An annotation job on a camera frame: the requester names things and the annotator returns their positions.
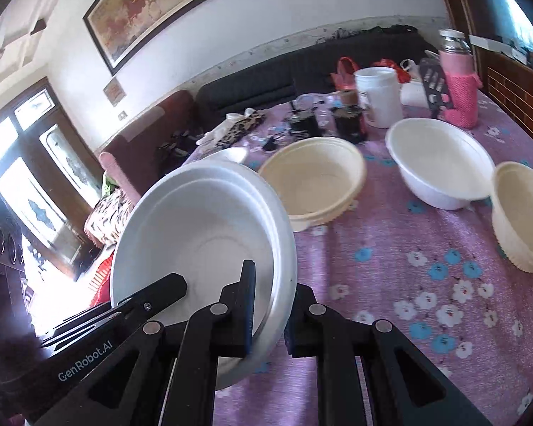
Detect white foam bowl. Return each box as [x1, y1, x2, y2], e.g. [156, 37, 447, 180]
[385, 118, 495, 211]
[111, 159, 297, 389]

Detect cream plastic bowl edge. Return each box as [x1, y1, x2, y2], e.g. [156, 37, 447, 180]
[491, 162, 533, 273]

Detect large cream plastic bowl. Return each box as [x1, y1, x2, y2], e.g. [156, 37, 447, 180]
[259, 137, 367, 232]

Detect patterned blanket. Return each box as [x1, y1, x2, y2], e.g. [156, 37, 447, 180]
[84, 187, 134, 248]

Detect purple floral tablecloth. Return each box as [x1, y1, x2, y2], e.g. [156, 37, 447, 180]
[214, 92, 533, 425]

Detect wooden glass door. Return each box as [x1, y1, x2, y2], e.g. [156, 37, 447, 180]
[0, 78, 102, 280]

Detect maroon armchair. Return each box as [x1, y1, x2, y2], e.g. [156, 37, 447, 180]
[98, 89, 197, 204]

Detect white glove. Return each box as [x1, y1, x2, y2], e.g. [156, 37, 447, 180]
[196, 108, 255, 146]

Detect leopard print pouch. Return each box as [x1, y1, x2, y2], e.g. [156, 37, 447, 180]
[215, 111, 267, 149]

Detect small black adapter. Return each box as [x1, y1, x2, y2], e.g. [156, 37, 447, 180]
[262, 136, 279, 153]

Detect black canister with cork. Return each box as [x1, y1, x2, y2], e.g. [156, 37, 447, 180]
[330, 91, 368, 144]

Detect white plastic jar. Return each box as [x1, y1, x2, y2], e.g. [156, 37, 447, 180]
[356, 71, 403, 129]

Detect black round canister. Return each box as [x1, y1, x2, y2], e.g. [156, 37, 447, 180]
[284, 101, 322, 138]

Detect black phone stand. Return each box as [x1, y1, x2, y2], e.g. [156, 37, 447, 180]
[418, 58, 453, 118]

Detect pink thermos knitted sleeve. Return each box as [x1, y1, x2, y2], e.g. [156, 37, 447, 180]
[439, 28, 482, 129]

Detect red plastic bag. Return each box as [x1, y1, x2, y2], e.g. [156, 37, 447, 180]
[330, 57, 411, 91]

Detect wooden brick pattern cabinet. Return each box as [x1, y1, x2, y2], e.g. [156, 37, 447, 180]
[473, 46, 533, 140]

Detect black sofa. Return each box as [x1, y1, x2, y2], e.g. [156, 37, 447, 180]
[195, 25, 435, 131]

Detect small wall plaque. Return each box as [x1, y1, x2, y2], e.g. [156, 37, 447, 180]
[103, 77, 126, 107]

